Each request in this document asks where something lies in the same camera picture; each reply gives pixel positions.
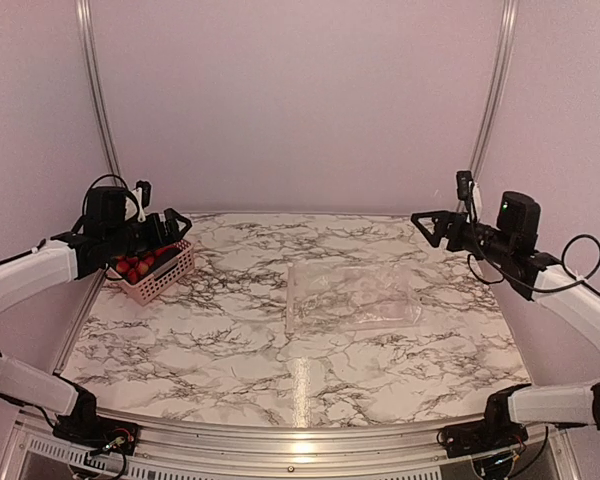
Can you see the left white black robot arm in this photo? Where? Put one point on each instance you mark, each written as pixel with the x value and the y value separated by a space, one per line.
pixel 53 262

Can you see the dark purple fake eggplant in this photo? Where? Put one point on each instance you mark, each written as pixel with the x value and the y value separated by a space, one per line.
pixel 165 254

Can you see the left aluminium frame post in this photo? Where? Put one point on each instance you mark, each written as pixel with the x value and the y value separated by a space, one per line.
pixel 89 49

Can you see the front aluminium rail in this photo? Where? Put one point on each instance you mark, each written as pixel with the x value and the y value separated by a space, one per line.
pixel 171 449

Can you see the aluminium frame post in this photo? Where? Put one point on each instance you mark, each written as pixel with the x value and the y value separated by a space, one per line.
pixel 497 84
pixel 89 49

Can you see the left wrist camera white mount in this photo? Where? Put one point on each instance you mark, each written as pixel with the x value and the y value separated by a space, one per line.
pixel 137 200

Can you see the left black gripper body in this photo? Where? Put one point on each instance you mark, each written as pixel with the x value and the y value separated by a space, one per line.
pixel 122 243

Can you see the pink plastic basket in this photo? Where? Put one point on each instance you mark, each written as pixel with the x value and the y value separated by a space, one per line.
pixel 162 276

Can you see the clear zip top bag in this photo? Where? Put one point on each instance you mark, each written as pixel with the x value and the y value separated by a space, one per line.
pixel 330 297

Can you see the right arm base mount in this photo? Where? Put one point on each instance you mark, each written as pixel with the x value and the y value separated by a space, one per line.
pixel 480 436

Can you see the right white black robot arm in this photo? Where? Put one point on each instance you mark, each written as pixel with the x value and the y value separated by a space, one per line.
pixel 575 405

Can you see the right aluminium frame post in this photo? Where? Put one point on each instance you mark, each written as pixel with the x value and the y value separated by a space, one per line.
pixel 497 84

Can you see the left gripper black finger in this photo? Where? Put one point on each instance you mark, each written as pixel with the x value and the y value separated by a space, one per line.
pixel 173 236
pixel 176 223

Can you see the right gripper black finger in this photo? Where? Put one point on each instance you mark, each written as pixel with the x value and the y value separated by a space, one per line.
pixel 435 231
pixel 435 217

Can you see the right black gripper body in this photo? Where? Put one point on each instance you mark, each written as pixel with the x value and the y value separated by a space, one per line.
pixel 497 244

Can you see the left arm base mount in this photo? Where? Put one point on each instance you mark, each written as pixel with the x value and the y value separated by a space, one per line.
pixel 94 431

